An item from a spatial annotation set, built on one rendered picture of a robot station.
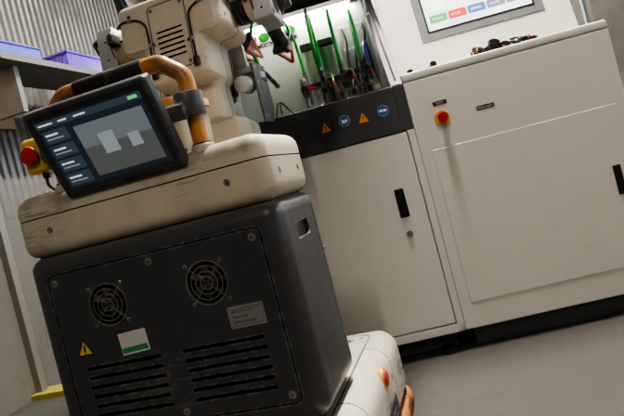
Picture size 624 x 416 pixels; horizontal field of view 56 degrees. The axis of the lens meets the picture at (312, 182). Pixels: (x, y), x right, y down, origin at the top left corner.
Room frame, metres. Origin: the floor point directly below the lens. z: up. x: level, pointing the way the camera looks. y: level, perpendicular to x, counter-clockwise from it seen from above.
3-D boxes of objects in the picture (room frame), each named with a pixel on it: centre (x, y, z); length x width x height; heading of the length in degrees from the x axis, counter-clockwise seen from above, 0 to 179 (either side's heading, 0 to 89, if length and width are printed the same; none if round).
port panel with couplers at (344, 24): (2.54, -0.33, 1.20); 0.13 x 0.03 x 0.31; 84
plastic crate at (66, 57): (3.29, 1.16, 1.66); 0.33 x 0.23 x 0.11; 165
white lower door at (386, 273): (2.05, -0.04, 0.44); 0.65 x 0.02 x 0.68; 84
